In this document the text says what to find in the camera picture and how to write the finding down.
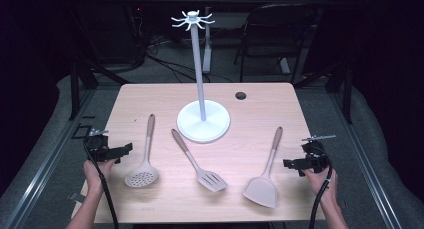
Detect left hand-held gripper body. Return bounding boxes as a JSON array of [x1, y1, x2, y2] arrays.
[[84, 128, 116, 163]]

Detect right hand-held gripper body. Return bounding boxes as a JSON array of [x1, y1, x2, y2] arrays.
[[301, 134, 337, 173]]

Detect beige skimmer spoon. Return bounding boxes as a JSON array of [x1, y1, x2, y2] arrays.
[[124, 113, 160, 189]]

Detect beige solid spatula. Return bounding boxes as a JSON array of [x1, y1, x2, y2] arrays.
[[242, 126, 284, 209]]

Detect white utensil rack stand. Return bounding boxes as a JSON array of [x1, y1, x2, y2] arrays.
[[170, 9, 231, 144]]

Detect beige slotted spatula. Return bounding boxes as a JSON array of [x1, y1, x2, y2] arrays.
[[170, 128, 229, 193]]

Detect person's left hand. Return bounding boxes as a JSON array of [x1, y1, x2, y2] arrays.
[[83, 158, 117, 194]]

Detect person's right hand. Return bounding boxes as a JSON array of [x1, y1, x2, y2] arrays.
[[301, 170, 339, 203]]

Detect black tape square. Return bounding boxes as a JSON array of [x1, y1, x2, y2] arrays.
[[70, 123, 93, 140]]

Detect grey tape piece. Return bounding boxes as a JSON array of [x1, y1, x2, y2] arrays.
[[68, 191, 88, 205]]

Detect white angled leg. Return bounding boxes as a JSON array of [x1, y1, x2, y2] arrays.
[[279, 57, 292, 76]]

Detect black folding chair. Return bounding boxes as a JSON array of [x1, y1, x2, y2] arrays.
[[233, 3, 318, 85]]

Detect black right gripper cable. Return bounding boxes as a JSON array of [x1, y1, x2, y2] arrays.
[[308, 143, 334, 229]]

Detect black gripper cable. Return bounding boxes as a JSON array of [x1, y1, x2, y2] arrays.
[[83, 137, 120, 229], [308, 143, 334, 229]]

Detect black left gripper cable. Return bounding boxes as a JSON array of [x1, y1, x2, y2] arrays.
[[83, 137, 120, 229]]

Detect aluminium rail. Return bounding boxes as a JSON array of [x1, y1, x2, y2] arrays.
[[328, 90, 406, 229], [0, 88, 96, 229]]

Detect black metal frame leg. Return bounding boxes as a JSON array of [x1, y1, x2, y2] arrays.
[[293, 60, 354, 125], [68, 60, 131, 122]]

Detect black floor cables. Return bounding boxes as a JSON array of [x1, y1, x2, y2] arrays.
[[144, 35, 234, 84]]

